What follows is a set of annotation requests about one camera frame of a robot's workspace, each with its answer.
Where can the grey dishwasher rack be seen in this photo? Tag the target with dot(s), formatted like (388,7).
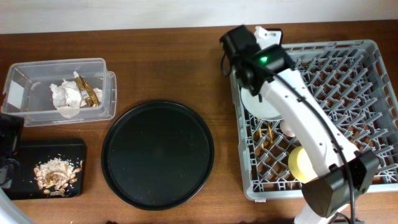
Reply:
(351,84)

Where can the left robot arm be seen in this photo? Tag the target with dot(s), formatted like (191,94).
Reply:
(11,128)

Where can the round black serving tray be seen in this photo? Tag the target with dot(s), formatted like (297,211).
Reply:
(157,155)

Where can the black rectangular tray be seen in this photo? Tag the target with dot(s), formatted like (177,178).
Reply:
(30,153)

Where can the pink cup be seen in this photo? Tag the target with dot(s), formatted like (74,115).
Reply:
(286,129)

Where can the clear plastic waste bin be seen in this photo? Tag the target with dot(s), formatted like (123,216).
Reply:
(28,94)

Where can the gold foil wrapper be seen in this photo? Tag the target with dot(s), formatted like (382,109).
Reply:
(86,92)

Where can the white tissue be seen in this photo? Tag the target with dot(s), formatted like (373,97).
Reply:
(67,98)

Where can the wooden chopstick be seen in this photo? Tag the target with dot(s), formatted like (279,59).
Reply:
(259,122)
(269,127)

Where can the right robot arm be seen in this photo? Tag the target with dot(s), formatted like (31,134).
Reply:
(343,172)

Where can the grey plate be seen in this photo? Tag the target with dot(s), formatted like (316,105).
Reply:
(259,107)

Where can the food scraps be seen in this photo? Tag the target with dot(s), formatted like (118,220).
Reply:
(59,176)

